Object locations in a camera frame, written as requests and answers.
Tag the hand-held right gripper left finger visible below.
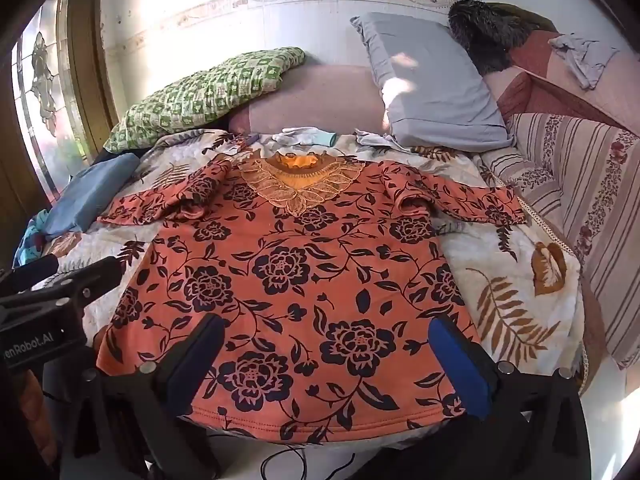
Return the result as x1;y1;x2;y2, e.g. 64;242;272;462
65;312;228;480

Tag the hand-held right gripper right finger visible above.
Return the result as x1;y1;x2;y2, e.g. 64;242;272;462
427;315;593;480

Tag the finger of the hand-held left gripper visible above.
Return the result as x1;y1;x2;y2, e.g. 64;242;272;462
35;256;124;311
0;254;62;292

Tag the orange floral shirt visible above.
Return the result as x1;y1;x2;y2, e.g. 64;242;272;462
97;152;528;446

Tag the turquoise cloth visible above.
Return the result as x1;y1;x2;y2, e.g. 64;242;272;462
12;210;51;268

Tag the blue folded cloth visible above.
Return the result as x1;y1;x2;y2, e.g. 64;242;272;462
42;152;142;241

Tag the dark cloth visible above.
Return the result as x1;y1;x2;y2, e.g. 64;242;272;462
92;147;136;166

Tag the cream leaf-print blanket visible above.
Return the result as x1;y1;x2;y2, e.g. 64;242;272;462
45;127;586;456

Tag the stained glass window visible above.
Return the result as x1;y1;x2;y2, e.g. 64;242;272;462
10;0;93;196

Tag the green patterned pillow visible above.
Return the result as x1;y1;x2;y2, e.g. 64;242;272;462
103;46;306;153

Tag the small white cloth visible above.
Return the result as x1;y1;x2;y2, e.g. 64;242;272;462
355;129;416;152

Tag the white glove with blue cuff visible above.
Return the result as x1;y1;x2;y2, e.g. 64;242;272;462
272;127;338;148

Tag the grey pillow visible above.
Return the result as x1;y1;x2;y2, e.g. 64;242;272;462
350;11;516;153

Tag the pink bolster cushion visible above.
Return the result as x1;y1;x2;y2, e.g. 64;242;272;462
227;62;396;136

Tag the pink and brown quilt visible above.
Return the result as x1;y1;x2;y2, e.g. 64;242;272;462
482;30;640;136

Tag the grey garment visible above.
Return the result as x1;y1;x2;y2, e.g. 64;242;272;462
548;32;621;91

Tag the dark furry cushion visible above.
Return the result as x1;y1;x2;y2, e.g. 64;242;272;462
447;0;556;76

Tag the wooden window frame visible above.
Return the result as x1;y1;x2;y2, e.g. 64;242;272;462
65;0;118;161

